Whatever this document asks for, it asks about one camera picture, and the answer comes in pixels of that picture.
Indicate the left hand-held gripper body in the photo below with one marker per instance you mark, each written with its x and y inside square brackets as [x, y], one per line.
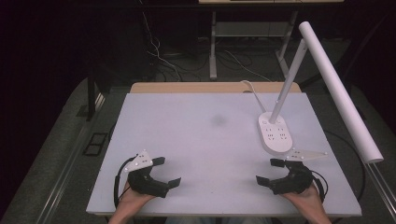
[146, 183]

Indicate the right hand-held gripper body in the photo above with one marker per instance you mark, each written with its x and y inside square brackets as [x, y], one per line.
[295, 182]

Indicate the white desk lamp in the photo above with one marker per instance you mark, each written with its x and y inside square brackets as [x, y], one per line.
[275, 138]

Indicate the person's left hand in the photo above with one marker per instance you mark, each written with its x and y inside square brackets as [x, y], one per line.
[132, 200]

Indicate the person's right hand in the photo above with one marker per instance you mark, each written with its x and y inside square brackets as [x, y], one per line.
[308, 200]

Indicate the white-framed desk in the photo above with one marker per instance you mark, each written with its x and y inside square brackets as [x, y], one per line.
[213, 46]

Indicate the black rectangular floor frame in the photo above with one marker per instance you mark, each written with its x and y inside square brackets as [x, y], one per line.
[95, 144]

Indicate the aluminium rail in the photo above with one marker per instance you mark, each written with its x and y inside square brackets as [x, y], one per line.
[381, 186]
[73, 149]

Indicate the black metal post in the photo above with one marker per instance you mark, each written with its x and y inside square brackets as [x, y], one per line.
[91, 96]

